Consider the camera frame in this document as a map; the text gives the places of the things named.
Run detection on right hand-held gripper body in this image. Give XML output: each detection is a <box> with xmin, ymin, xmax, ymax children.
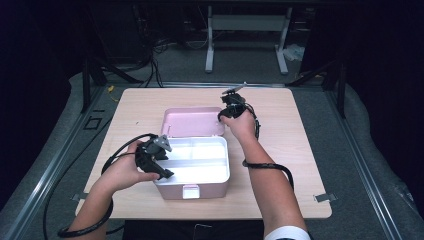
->
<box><xmin>221</xmin><ymin>82</ymin><xmax>252</xmax><ymax>119</ymax></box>

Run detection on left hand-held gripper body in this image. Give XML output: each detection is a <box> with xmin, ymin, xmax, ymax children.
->
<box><xmin>134</xmin><ymin>134</ymin><xmax>174</xmax><ymax>175</ymax></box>

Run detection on pink storage box with lid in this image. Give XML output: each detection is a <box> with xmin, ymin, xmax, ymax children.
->
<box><xmin>153</xmin><ymin>106</ymin><xmax>231</xmax><ymax>201</ymax></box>

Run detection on person's right hand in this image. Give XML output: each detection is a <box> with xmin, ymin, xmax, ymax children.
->
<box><xmin>219</xmin><ymin>108</ymin><xmax>259</xmax><ymax>144</ymax></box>

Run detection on person's left hand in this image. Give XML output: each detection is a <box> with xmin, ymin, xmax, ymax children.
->
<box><xmin>98</xmin><ymin>139</ymin><xmax>161</xmax><ymax>196</ymax></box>

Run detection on white divided tray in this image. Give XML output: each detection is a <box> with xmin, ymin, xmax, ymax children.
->
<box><xmin>154</xmin><ymin>135</ymin><xmax>231</xmax><ymax>185</ymax></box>

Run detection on person's dark clothing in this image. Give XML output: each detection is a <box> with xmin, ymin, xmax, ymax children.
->
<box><xmin>121</xmin><ymin>219</ymin><xmax>268</xmax><ymax>240</ymax></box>

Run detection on clear plastic bag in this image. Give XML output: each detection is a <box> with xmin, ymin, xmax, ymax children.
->
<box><xmin>282</xmin><ymin>43</ymin><xmax>306</xmax><ymax>63</ymax></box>

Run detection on black metal stand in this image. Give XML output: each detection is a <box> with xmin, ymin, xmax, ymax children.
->
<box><xmin>80</xmin><ymin>57</ymin><xmax>108</xmax><ymax>114</ymax></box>
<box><xmin>289</xmin><ymin>59</ymin><xmax>348</xmax><ymax>120</ymax></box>

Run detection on person's white sleeve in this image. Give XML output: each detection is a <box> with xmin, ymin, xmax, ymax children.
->
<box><xmin>263</xmin><ymin>225</ymin><xmax>313</xmax><ymax>240</ymax></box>

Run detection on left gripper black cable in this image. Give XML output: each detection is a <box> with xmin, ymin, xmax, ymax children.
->
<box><xmin>57</xmin><ymin>132</ymin><xmax>158</xmax><ymax>239</ymax></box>

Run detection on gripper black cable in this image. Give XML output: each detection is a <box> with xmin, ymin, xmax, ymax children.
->
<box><xmin>241</xmin><ymin>103</ymin><xmax>295</xmax><ymax>192</ymax></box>
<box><xmin>57</xmin><ymin>132</ymin><xmax>158</xmax><ymax>239</ymax></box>

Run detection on thin white cord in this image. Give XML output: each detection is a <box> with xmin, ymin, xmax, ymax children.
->
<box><xmin>193</xmin><ymin>223</ymin><xmax>213</xmax><ymax>240</ymax></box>

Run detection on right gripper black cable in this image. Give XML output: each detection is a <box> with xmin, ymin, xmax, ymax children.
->
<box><xmin>241</xmin><ymin>103</ymin><xmax>295</xmax><ymax>192</ymax></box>

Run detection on yellow connector with cable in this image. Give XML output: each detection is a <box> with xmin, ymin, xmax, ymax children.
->
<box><xmin>106</xmin><ymin>85</ymin><xmax>120</xmax><ymax>103</ymax></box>

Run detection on white metal desk frame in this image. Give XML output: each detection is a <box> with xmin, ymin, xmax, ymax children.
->
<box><xmin>204</xmin><ymin>5</ymin><xmax>294</xmax><ymax>75</ymax></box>

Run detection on bundle of black cables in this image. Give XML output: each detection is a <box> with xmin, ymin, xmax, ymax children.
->
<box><xmin>99</xmin><ymin>34</ymin><xmax>169</xmax><ymax>89</ymax></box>

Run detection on aluminium floor rail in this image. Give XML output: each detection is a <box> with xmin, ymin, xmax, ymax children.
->
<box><xmin>324</xmin><ymin>89</ymin><xmax>404</xmax><ymax>240</ymax></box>
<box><xmin>5</xmin><ymin>85</ymin><xmax>107</xmax><ymax>240</ymax></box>

